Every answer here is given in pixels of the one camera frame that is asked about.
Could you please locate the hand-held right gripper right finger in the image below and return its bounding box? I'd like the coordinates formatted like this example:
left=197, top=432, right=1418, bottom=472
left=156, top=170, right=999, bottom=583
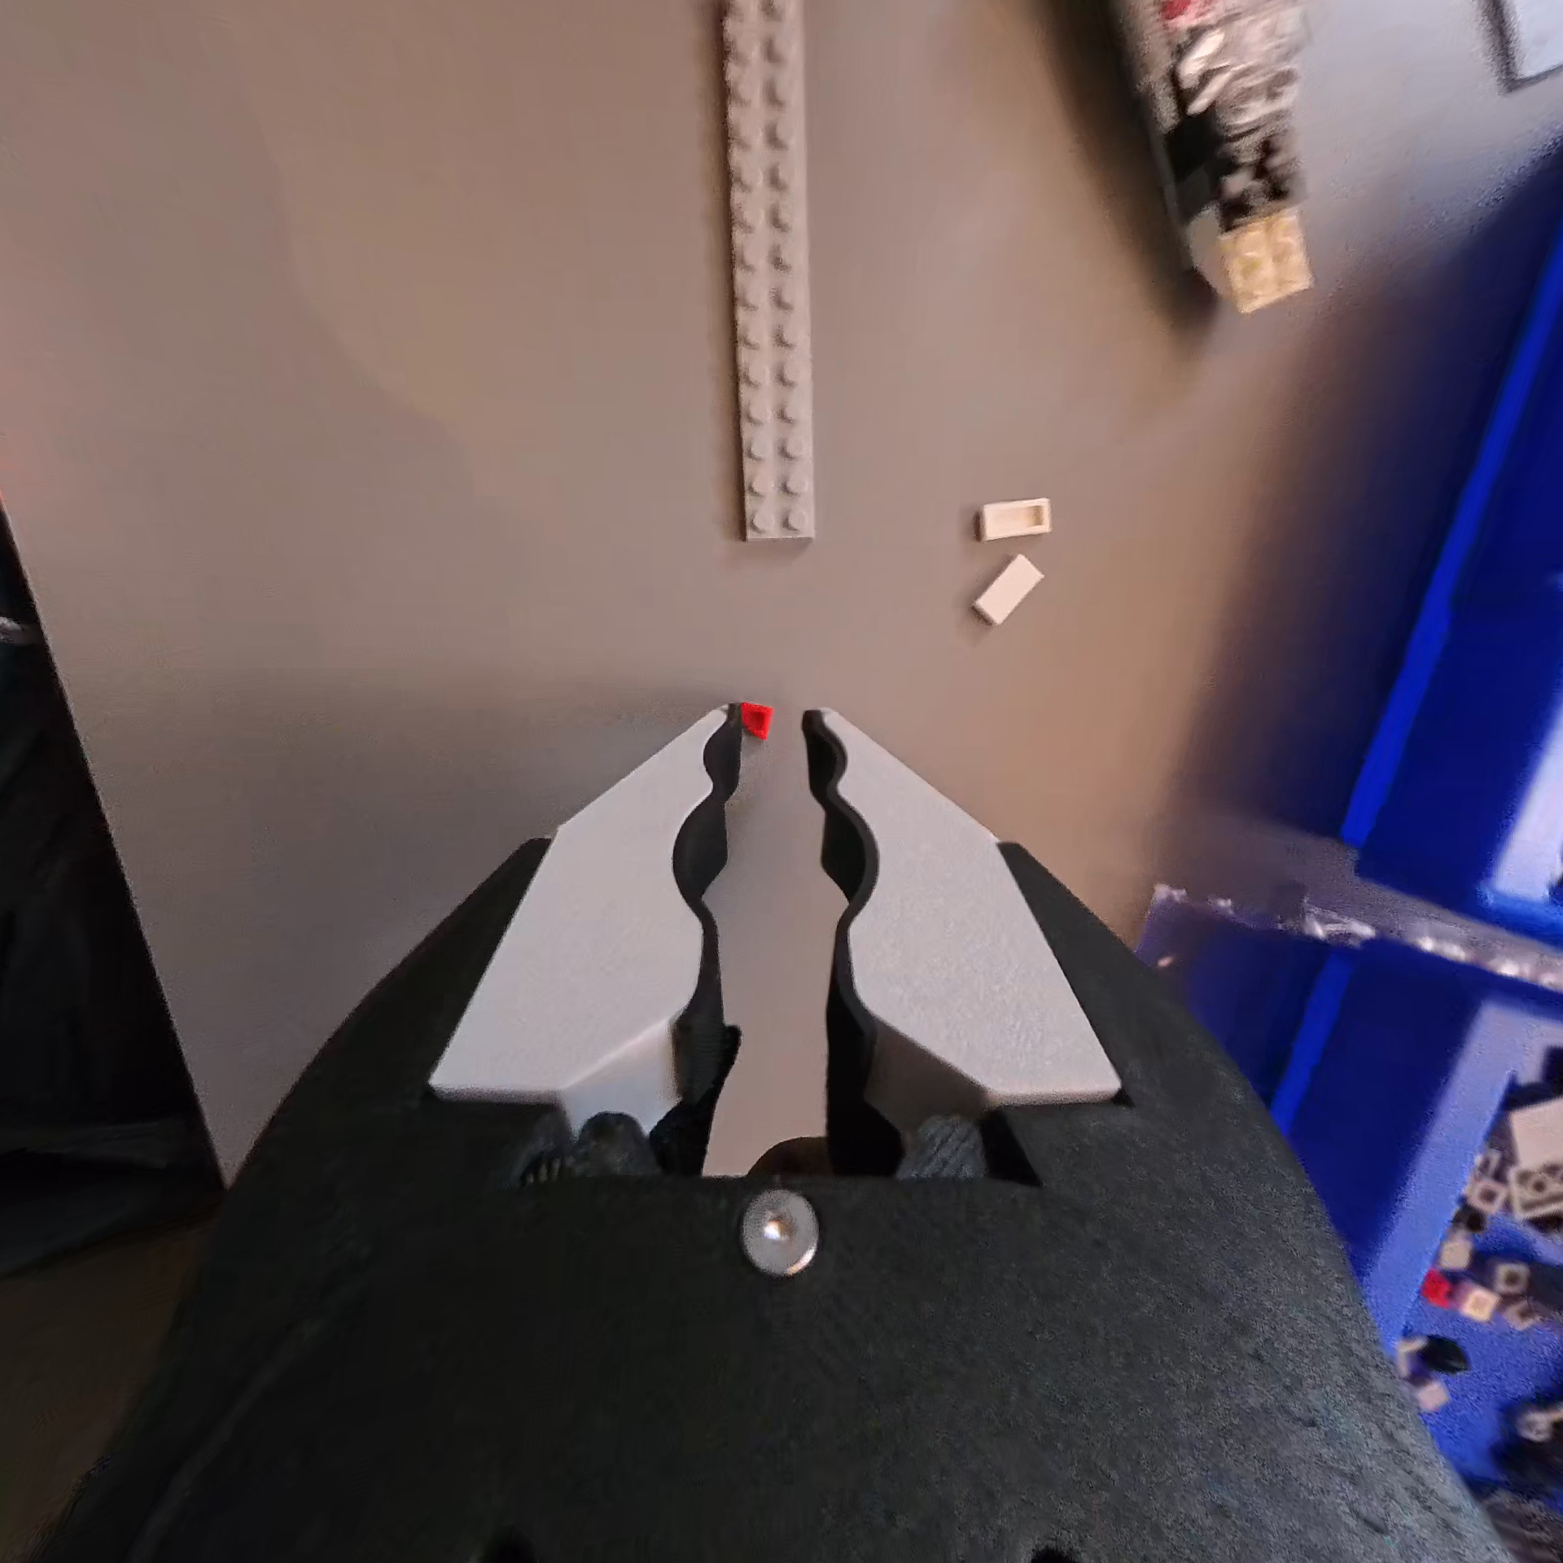
left=800, top=706, right=1126, bottom=1143

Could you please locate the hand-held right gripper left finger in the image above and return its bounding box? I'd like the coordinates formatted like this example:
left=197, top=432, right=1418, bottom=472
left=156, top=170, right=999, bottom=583
left=430, top=704, right=744, bottom=1138

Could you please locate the blue plastic bin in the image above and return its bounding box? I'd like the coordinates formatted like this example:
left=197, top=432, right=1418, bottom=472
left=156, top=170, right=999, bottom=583
left=1135, top=233, right=1563, bottom=1563

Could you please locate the clear plastic bag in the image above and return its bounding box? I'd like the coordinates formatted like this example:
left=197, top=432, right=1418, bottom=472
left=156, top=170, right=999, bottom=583
left=1146, top=879, right=1563, bottom=981

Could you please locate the white smooth rectangular tile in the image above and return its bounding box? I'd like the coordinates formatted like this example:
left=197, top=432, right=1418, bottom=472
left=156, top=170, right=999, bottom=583
left=971, top=555, right=1048, bottom=628

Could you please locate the scatter of tiny toy pieces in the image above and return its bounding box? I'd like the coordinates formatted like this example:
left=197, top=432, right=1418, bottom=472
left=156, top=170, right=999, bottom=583
left=1392, top=1074, right=1563, bottom=1506

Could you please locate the very long grey studded plate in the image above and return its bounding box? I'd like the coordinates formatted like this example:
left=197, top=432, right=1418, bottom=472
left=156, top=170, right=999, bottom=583
left=718, top=0, right=821, bottom=544

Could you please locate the assembled toy brick model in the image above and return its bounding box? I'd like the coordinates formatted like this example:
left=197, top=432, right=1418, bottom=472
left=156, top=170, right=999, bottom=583
left=1109, top=0, right=1316, bottom=315

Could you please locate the grey framed sheet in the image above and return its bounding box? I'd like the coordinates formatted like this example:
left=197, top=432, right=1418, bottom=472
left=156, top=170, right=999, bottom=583
left=1481, top=0, right=1563, bottom=96

